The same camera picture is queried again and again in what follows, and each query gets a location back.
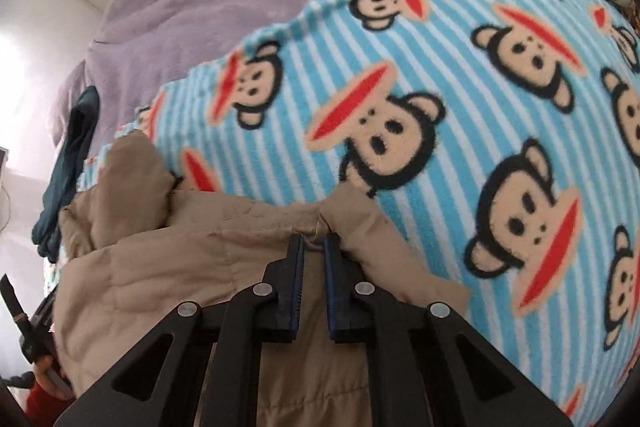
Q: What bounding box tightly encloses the tan puffer jacket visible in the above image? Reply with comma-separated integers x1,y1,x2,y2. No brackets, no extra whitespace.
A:
53,132,470,426

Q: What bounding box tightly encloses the red sleeve forearm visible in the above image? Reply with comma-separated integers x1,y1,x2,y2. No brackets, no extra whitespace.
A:
25,383,75,427

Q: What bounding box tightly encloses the dark teal folded garment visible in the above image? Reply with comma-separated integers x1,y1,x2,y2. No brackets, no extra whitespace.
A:
32,86,100,265

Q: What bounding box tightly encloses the blue monkey print blanket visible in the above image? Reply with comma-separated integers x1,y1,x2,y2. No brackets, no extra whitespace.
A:
79,0,639,426

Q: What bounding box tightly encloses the person's left hand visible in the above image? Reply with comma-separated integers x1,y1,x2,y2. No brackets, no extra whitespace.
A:
32,355,74,400

